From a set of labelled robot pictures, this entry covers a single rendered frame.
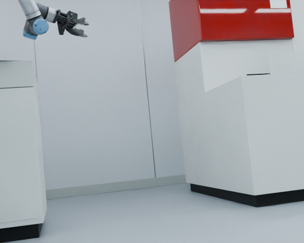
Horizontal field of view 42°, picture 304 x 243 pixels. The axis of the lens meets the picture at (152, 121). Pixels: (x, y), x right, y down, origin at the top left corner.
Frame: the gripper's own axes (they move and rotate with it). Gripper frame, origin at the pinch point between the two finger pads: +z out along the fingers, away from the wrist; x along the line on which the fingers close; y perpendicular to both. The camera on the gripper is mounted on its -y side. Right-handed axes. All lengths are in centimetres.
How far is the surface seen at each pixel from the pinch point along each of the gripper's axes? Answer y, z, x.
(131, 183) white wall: -187, 146, -40
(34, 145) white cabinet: -21, -14, -67
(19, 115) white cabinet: -21, -25, -52
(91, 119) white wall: -190, 93, 24
